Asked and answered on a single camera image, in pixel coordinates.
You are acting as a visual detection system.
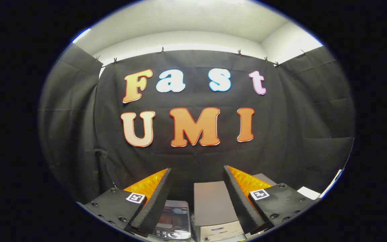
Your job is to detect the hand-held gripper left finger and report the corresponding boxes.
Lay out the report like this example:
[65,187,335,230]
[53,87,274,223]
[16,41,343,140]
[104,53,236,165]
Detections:
[76,168,173,238]

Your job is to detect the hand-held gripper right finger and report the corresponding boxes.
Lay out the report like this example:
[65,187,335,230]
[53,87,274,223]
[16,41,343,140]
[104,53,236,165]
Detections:
[223,165,321,236]

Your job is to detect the small grey washing machine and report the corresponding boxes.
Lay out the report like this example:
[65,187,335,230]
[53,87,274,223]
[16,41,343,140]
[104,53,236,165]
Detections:
[148,200,194,242]

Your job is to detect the black backdrop cloth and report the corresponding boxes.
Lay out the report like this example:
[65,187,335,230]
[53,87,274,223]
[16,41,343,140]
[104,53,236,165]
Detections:
[38,44,356,205]

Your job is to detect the white paper sheet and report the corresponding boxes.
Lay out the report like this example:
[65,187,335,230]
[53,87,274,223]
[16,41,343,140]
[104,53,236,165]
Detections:
[297,186,321,201]

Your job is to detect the row of black clips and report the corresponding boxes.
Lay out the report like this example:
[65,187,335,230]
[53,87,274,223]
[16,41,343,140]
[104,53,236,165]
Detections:
[94,46,308,68]

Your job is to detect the ceiling light panel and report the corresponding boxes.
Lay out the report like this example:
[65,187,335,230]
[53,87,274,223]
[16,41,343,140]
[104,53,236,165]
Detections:
[72,28,91,43]

